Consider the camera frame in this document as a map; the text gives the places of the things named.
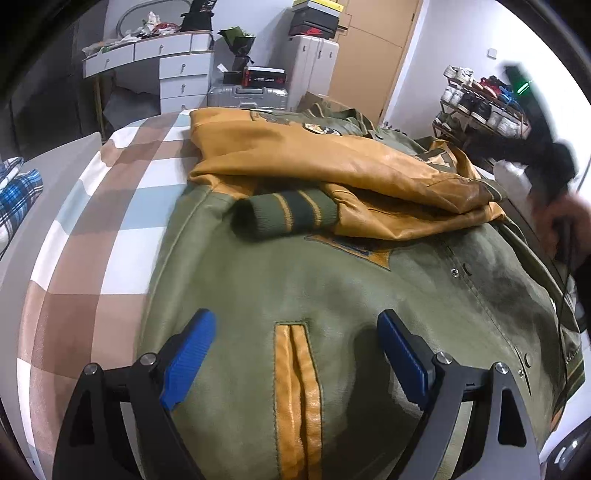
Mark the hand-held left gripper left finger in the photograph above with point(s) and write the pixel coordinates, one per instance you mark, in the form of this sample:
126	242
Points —
191	355

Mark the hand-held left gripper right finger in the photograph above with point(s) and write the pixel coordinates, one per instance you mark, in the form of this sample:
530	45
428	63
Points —
404	355

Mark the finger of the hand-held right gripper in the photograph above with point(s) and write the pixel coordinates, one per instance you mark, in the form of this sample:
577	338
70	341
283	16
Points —
498	147

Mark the green and mustard leather jacket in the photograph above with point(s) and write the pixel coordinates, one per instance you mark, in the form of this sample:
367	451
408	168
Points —
323	286

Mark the person's right hand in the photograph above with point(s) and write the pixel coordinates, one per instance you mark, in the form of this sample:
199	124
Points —
549	226

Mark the wooden shoe rack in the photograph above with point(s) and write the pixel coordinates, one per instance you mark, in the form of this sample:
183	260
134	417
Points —
445	108

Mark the wooden door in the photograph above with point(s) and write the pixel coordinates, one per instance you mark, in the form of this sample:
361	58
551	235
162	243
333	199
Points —
369	60

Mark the plaid bed sheet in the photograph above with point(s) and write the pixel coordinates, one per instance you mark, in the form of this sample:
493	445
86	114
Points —
92	230

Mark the cardboard box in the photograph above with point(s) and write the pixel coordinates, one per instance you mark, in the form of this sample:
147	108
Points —
314	99

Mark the white cabinet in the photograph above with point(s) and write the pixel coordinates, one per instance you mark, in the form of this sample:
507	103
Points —
311	69

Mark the black shoe box red logo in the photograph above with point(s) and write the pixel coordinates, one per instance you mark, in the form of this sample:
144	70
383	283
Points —
314	30

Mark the dark grey shoe box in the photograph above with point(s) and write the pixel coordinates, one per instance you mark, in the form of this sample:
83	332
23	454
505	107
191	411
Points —
318	16

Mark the yellow lid shoe box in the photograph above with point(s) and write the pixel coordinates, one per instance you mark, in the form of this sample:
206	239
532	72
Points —
318	4

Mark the grey quilted mattress cover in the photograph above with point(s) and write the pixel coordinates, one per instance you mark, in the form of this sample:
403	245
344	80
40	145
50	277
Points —
51	170

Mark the blue plaid cloth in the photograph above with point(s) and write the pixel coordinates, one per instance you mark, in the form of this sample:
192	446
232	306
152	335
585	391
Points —
18	198

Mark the black box with red trim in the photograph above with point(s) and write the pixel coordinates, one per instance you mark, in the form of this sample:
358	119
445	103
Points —
263	76

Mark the silver suitcase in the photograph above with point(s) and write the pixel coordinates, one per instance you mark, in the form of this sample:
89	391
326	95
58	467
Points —
249	98

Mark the green wrapped bouquet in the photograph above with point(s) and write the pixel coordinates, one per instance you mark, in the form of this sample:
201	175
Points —
238	39

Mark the white dresser with drawers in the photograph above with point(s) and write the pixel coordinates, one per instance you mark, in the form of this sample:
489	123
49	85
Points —
180	69

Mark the black paper bag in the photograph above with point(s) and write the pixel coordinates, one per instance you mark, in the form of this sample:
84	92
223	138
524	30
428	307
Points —
198	16

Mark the clutter of small packets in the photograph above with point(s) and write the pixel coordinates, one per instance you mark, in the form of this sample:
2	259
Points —
154	27

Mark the oval mirror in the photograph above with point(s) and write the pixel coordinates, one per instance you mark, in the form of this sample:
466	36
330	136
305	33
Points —
138	14

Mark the white wall switch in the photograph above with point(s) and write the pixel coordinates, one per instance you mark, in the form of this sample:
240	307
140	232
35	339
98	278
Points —
492	53

